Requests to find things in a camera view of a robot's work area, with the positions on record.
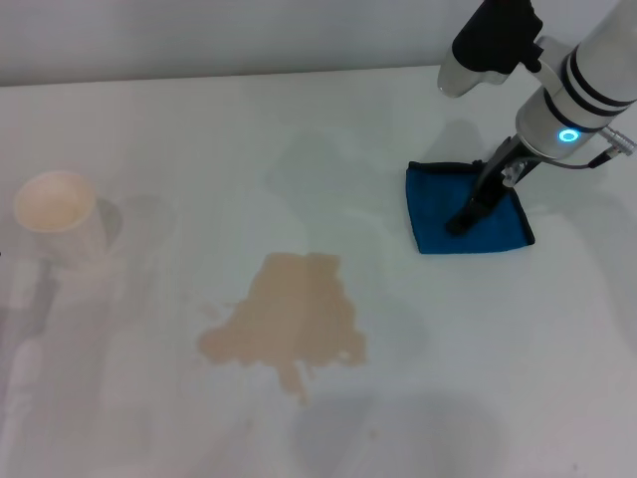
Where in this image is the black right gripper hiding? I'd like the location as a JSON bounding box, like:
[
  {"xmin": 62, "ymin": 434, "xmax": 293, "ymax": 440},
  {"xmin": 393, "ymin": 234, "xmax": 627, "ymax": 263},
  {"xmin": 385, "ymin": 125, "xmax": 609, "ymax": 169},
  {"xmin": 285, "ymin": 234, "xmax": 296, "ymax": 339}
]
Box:
[{"xmin": 444, "ymin": 133, "xmax": 543, "ymax": 235}]

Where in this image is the black and white wrist camera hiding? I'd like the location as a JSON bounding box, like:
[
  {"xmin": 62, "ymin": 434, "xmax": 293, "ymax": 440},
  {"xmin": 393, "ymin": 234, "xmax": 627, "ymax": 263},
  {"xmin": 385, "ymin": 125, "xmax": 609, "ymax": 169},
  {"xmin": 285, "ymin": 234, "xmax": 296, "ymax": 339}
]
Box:
[{"xmin": 436, "ymin": 0, "xmax": 544, "ymax": 100}]

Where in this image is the grey cable with metal connector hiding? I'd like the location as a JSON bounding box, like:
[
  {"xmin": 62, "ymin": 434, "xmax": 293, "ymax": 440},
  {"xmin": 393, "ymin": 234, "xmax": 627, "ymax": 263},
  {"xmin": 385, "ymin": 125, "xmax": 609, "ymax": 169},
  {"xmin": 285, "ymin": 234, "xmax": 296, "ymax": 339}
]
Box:
[{"xmin": 544, "ymin": 126, "xmax": 637, "ymax": 171}]

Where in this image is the blue rag with black trim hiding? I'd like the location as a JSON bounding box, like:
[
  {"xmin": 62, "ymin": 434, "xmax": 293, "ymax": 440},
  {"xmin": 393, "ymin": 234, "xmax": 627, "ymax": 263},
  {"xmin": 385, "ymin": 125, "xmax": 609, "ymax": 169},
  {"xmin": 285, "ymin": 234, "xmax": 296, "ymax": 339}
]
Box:
[{"xmin": 405, "ymin": 158, "xmax": 536, "ymax": 256}]

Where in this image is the white paper cup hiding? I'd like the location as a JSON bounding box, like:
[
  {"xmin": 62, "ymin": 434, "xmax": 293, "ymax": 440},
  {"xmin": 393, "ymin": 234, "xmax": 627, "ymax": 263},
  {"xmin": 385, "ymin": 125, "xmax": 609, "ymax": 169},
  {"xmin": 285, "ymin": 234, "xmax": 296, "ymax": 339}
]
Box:
[{"xmin": 13, "ymin": 170, "xmax": 123, "ymax": 273}]

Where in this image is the brown liquid spill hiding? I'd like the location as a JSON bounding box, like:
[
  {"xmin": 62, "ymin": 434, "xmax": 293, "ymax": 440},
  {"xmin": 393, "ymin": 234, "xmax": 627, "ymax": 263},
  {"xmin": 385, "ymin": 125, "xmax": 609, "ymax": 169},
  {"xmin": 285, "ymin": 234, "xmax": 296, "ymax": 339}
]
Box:
[{"xmin": 194, "ymin": 251, "xmax": 368, "ymax": 405}]

